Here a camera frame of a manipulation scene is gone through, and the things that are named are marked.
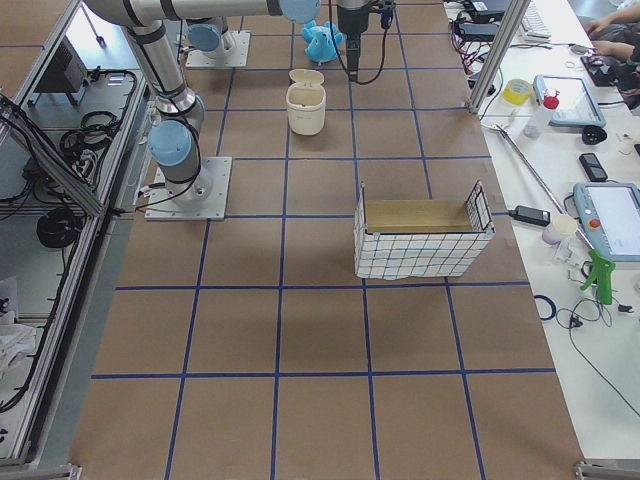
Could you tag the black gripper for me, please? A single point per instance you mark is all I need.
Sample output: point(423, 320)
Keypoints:
point(351, 22)

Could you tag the white trash can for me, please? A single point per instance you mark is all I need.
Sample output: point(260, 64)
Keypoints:
point(306, 101)

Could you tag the blue teddy bear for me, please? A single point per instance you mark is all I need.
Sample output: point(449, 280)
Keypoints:
point(322, 41)

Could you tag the metal rod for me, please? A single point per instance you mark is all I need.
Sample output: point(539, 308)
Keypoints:
point(504, 134)

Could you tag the yellow tape roll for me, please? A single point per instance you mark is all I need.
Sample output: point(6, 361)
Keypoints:
point(517, 91)

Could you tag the clear bottle red cap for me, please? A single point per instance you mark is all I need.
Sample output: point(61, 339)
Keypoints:
point(539, 121)

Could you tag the blue teach pendant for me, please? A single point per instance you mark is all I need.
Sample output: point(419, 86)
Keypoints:
point(609, 215)
point(578, 106)

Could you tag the black power adapter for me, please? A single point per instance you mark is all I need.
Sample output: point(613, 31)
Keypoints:
point(530, 215)

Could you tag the paper cup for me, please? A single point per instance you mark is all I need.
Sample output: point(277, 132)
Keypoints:
point(561, 226)

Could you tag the green plastic tool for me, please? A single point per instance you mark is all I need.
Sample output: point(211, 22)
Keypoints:
point(600, 276)

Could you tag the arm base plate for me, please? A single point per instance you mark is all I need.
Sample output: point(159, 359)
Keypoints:
point(206, 198)
point(236, 59)

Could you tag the aluminium frame post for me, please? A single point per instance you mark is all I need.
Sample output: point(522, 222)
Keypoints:
point(509, 25)

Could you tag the wire basket with wood box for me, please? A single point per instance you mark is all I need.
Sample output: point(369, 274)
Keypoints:
point(398, 239)

